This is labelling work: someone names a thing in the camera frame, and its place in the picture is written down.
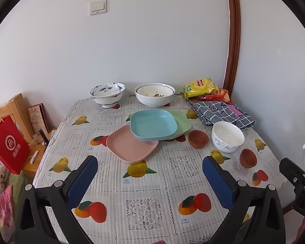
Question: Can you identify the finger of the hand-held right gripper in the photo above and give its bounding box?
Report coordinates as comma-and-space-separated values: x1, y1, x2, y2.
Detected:
279, 158, 305, 185

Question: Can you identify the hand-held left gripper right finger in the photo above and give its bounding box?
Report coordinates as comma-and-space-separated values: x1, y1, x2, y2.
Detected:
202, 155, 286, 244

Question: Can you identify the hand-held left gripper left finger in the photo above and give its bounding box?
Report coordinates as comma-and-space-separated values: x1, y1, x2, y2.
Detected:
14, 155, 99, 244

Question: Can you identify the small brown bowl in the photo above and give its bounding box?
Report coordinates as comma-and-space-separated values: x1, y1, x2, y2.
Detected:
188, 130, 209, 149
239, 148, 257, 169

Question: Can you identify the white bowl grey swirl pattern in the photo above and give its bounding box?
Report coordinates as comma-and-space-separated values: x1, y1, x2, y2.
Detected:
211, 121, 245, 154

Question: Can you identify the pink square plate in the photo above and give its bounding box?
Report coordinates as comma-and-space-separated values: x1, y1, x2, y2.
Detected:
106, 125, 159, 164

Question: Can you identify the light green square plate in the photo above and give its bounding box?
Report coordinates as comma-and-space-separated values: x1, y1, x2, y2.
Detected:
165, 110, 193, 141

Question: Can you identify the light blue square plate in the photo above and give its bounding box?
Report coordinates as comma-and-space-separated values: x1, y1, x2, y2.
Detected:
130, 109, 179, 142

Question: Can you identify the small black stick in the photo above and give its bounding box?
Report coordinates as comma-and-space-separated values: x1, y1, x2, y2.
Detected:
39, 129, 48, 146

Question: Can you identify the green bed sheet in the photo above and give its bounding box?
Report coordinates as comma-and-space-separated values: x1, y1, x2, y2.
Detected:
5, 171, 34, 210

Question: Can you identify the fruit print tablecloth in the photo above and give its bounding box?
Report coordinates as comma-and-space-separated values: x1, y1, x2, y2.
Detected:
32, 95, 288, 244

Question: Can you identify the grey checkered folded cloth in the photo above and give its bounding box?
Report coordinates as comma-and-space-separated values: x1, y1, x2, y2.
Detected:
188, 101, 257, 131

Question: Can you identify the brown patterned book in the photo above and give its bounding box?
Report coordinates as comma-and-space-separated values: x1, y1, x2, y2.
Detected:
28, 103, 49, 135

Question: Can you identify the red paper bag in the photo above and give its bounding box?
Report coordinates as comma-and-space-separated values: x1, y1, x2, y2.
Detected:
0, 110, 31, 175

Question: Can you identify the red chip bag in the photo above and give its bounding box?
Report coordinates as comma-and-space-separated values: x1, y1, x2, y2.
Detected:
196, 88, 232, 104

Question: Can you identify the pink floral cloth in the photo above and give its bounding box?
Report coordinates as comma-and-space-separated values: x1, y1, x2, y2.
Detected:
0, 185, 16, 242

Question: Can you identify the blue patterned white bowl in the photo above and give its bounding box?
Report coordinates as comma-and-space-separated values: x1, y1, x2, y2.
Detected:
89, 82, 126, 109

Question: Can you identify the yellow chip bag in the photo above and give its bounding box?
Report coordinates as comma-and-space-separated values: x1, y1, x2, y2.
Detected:
183, 78, 219, 99

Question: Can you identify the wooden chair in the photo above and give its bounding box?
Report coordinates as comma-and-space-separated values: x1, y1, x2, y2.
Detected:
0, 93, 52, 179

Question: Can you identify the large white bowl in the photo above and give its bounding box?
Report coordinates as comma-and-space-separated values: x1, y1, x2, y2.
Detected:
134, 83, 175, 107

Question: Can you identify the white bowl painted inside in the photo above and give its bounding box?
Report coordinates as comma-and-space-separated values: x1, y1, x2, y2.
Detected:
137, 85, 174, 99

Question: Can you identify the brown wooden door frame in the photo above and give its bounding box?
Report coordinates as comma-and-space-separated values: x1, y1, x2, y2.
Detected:
223, 0, 242, 105

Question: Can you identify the white wall light switch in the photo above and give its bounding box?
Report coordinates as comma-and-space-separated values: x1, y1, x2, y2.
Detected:
89, 0, 107, 16

